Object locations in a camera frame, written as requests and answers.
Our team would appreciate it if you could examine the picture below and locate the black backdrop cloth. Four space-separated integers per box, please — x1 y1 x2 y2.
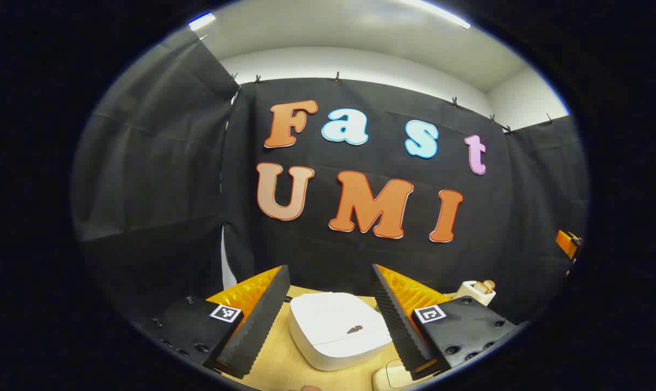
73 38 589 326

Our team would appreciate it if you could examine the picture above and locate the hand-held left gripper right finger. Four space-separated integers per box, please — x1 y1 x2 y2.
370 263 528 381

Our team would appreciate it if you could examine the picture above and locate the ceiling light panel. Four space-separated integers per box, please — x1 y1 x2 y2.
188 12 217 31

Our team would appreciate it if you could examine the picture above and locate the white rice cooker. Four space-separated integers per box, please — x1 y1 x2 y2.
288 292 394 372

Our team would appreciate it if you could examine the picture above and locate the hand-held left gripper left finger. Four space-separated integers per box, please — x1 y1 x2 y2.
134 264 291 380

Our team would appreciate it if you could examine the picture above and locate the white toaster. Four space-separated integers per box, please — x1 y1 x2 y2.
454 280 497 306

